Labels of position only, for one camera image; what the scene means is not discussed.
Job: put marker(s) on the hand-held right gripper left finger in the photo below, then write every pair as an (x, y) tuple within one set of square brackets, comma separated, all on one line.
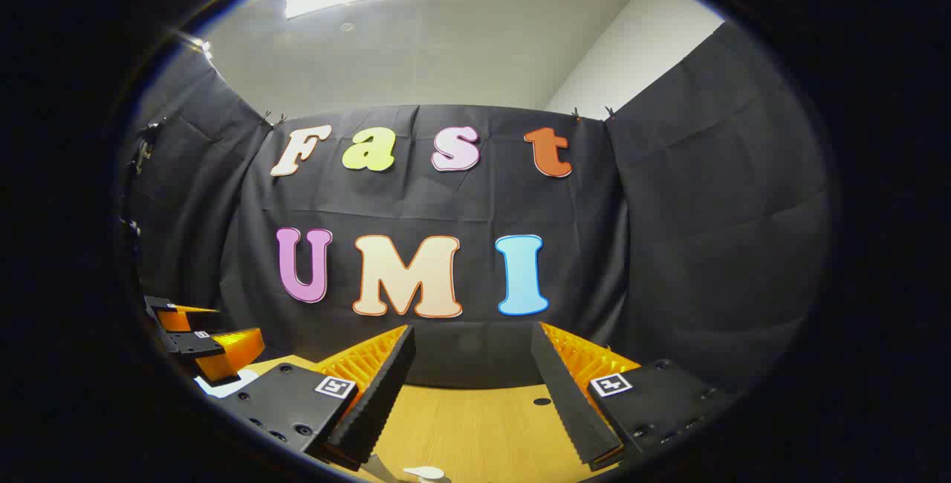
[(375, 409)]

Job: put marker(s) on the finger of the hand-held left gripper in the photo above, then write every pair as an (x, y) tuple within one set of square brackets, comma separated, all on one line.
[(189, 343), (160, 308)]

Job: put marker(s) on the black backdrop cloth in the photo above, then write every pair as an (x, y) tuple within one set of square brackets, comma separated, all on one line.
[(483, 201)]

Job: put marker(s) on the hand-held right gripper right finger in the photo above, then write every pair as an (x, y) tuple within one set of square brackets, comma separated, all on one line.
[(568, 401)]

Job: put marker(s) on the light blue suitcase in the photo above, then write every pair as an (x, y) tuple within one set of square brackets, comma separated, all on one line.
[(223, 386)]

